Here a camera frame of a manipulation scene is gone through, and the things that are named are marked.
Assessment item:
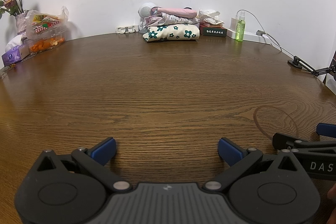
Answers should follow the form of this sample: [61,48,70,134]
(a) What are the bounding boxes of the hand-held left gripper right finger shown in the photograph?
[204,137,301,192]

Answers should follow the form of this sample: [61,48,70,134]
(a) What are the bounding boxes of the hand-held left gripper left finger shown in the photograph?
[36,137,132,193]

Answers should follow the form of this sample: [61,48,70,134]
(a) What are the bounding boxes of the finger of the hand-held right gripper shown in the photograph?
[316,123,336,139]
[272,132,336,159]

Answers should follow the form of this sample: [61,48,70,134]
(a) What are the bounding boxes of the person's right hand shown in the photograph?
[327,184,336,201]

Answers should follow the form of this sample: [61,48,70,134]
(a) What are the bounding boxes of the white power strip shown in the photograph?
[226,28,271,45]

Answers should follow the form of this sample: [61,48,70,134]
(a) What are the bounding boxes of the green spray bottle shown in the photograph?
[235,11,245,42]

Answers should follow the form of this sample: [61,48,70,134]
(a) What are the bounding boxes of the black box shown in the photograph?
[199,23,228,37]

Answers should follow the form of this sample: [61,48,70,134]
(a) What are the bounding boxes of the clear container of oranges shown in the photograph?
[28,30,66,54]

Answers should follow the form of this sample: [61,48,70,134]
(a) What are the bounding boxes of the purple tissue pack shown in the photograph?
[1,35,30,66]

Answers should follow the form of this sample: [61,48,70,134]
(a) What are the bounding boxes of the folded cream floral cloth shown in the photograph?
[142,24,201,43]

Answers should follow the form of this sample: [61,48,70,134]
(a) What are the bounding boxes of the crumpled white tissues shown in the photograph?
[198,8,224,26]

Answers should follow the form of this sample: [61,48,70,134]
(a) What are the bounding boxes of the plastic bag of snacks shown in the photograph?
[25,5,70,40]

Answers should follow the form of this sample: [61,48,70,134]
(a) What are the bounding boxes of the folded pink patterned cloth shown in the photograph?
[143,13,200,29]

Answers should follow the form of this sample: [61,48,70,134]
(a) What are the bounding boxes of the glass vase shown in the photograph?
[15,11,31,36]

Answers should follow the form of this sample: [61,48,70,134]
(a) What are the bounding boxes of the white cable holder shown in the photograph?
[115,25,140,34]

